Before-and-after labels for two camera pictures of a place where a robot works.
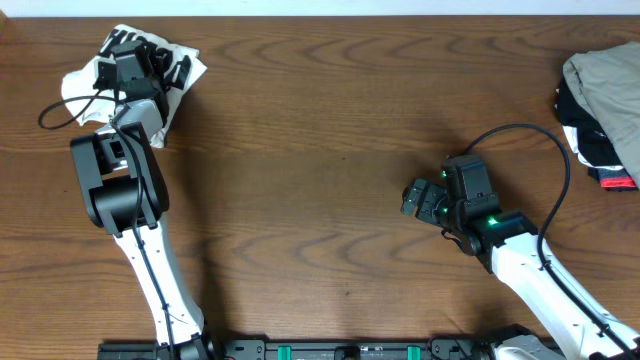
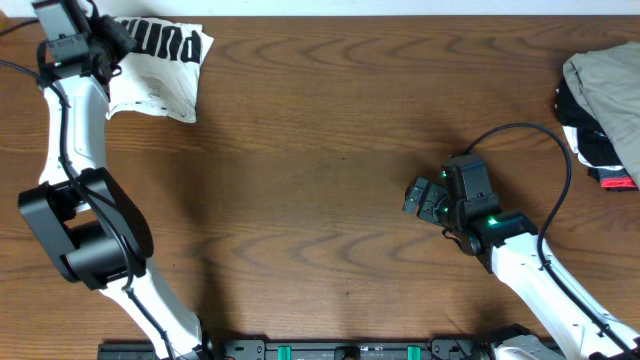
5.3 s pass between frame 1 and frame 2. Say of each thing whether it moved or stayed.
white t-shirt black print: moved
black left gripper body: moved
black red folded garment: stayed
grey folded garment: stayed
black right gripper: stayed
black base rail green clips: stayed
